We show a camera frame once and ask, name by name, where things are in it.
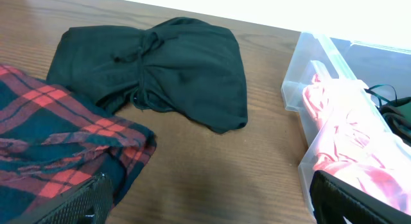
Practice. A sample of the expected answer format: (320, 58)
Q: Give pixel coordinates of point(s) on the pink coral garment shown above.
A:
(354, 145)

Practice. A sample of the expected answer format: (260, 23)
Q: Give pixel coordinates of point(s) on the black drawstring garment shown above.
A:
(181, 65)

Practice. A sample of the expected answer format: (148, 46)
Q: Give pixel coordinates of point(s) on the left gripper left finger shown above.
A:
(87, 203)

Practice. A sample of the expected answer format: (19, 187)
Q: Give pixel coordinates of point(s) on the red navy plaid shirt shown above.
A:
(53, 140)

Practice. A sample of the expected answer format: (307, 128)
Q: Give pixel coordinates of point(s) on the dark green drawstring garment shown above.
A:
(396, 106)

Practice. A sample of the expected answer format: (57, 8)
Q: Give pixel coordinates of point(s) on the clear plastic storage container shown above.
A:
(341, 59)

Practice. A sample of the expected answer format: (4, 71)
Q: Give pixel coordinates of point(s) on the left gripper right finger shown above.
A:
(336, 202)

